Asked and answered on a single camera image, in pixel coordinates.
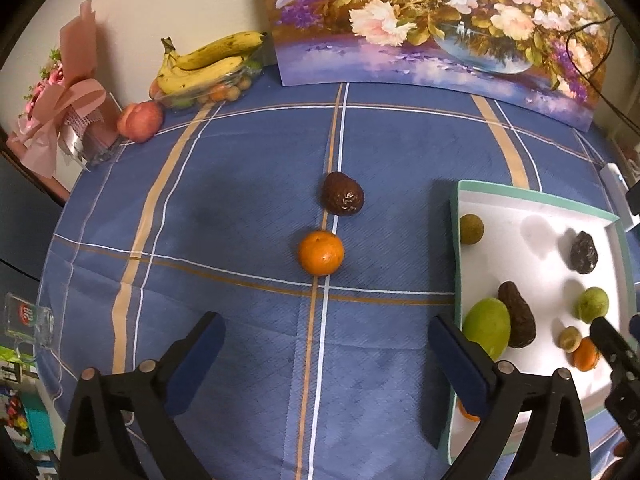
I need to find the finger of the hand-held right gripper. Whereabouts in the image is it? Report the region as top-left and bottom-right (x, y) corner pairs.
(590, 316), (640, 386)

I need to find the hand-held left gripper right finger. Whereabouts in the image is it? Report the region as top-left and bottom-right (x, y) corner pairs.
(429, 314), (593, 480)

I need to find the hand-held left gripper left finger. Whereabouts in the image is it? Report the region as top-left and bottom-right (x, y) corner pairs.
(59, 311), (227, 480)

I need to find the orange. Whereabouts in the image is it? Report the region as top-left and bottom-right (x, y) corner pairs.
(572, 337), (602, 372)
(298, 230), (345, 276)

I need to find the green mango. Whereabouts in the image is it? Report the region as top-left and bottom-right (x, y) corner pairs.
(462, 297), (512, 362)

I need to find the small pale tan fruit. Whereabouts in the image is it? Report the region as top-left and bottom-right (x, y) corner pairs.
(558, 326), (582, 352)

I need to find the large dark wrinkled fruit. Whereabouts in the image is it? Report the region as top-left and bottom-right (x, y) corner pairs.
(570, 231), (599, 275)

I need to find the white tray with teal rim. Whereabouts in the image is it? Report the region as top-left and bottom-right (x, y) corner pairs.
(439, 179), (632, 466)

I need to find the pile of small round fruits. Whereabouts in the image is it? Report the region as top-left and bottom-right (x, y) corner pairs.
(170, 67), (261, 108)

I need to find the round green fruit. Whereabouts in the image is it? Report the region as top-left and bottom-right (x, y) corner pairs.
(574, 286), (610, 324)

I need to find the brown avocado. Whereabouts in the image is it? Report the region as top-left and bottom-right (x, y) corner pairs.
(497, 281), (537, 349)

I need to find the small olive round fruit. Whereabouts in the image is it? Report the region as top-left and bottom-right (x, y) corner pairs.
(459, 213), (485, 245)

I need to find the blue plaid tablecloth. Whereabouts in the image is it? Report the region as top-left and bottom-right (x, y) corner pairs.
(37, 62), (640, 480)

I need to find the white device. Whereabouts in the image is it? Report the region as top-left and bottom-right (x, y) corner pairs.
(599, 162), (640, 233)

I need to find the teal box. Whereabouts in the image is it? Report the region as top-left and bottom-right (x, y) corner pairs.
(24, 394), (55, 452)

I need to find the glass mug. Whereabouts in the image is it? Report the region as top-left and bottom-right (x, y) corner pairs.
(4, 292), (55, 363)

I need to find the small brown wrinkled fruit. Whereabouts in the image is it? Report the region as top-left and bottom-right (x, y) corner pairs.
(321, 171), (365, 217)

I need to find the clear plastic box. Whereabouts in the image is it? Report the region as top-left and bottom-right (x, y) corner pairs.
(62, 120), (123, 168)

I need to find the red peach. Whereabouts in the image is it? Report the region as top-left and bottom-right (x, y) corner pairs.
(117, 102), (165, 143)

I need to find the glass bowl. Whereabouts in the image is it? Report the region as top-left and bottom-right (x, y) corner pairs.
(150, 57), (263, 111)

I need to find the yellow banana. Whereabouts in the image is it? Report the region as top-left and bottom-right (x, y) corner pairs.
(156, 37), (244, 95)
(175, 31), (267, 71)

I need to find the pink wrapped bouquet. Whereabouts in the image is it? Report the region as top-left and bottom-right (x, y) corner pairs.
(10, 0), (108, 178)

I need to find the flower painting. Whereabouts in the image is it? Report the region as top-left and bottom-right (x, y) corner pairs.
(257, 0), (618, 133)

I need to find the black cable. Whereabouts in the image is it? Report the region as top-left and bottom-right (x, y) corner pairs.
(565, 12), (640, 133)

